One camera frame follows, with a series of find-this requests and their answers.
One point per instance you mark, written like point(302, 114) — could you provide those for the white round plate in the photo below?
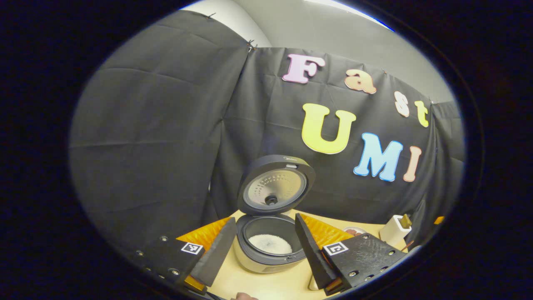
point(356, 231)

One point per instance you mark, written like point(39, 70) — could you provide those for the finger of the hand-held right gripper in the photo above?
point(439, 220)

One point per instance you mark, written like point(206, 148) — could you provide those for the small black cloth clip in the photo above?
point(251, 46)

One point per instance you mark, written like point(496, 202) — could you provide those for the dark grey rice cooker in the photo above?
point(266, 166)

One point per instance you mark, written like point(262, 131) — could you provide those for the white toaster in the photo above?
point(391, 233)

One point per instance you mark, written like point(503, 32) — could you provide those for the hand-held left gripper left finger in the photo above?
point(216, 254)

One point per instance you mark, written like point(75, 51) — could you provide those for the brown bread slice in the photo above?
point(407, 221)

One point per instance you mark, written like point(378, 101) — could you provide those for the white rice heap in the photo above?
point(270, 245)

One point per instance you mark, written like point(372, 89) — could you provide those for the black backdrop cloth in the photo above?
point(166, 125)

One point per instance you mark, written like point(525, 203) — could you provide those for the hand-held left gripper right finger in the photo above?
point(312, 252)

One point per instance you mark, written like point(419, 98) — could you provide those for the dark red wooden spoon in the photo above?
point(409, 246)

